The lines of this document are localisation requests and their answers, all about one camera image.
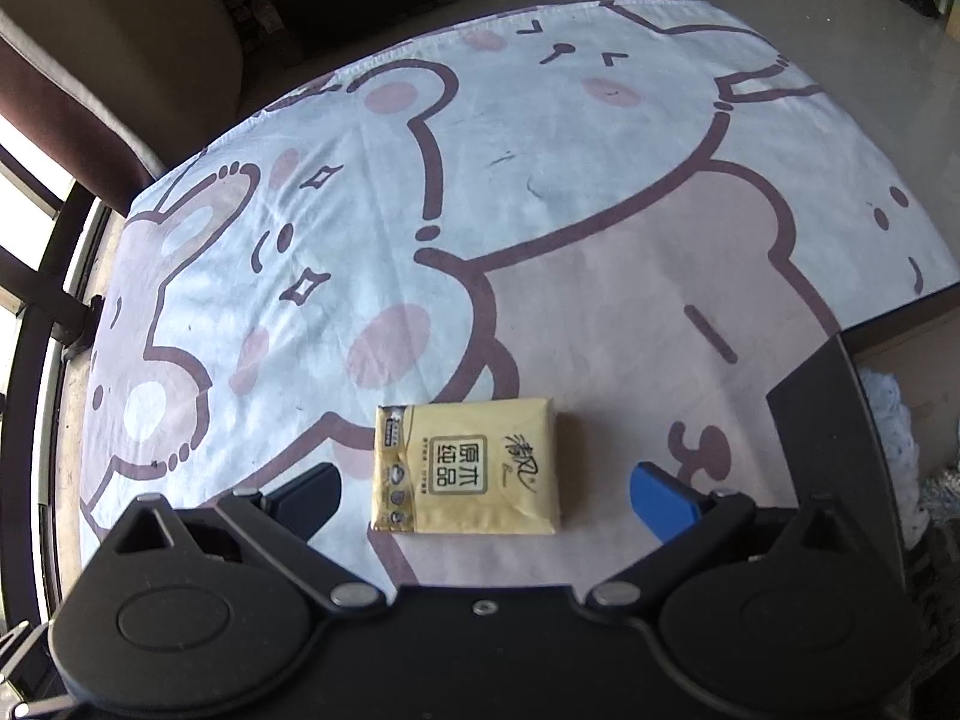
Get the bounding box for black storage box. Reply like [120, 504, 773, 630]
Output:
[766, 291, 960, 720]

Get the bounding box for brown curtain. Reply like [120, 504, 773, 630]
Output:
[0, 0, 252, 215]

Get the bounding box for yellow tissue packet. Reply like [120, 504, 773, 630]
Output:
[370, 394, 564, 538]

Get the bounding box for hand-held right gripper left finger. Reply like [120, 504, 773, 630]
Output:
[97, 463, 391, 612]

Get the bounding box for gold and silver tassel cord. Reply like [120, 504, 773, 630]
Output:
[916, 463, 960, 537]

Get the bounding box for black window railing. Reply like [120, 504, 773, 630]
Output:
[0, 141, 107, 720]

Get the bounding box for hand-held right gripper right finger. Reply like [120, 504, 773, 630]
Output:
[585, 463, 860, 612]

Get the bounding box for cartoon printed blanket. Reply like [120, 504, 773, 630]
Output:
[77, 0, 960, 595]

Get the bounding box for grey crochet toy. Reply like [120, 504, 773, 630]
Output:
[857, 366, 922, 550]

